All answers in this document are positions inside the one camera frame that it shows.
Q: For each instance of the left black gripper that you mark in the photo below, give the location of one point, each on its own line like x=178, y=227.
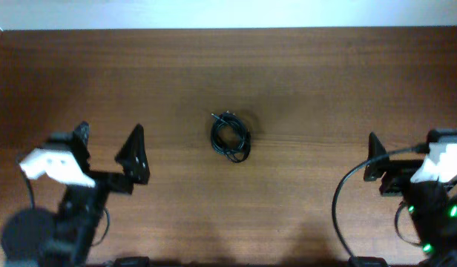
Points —
x=137, y=173

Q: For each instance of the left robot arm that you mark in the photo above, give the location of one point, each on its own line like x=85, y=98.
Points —
x=35, y=236

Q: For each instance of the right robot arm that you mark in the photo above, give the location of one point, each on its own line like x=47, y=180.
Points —
x=424, y=186

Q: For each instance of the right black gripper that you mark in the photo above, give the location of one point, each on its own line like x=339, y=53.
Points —
x=399, y=171

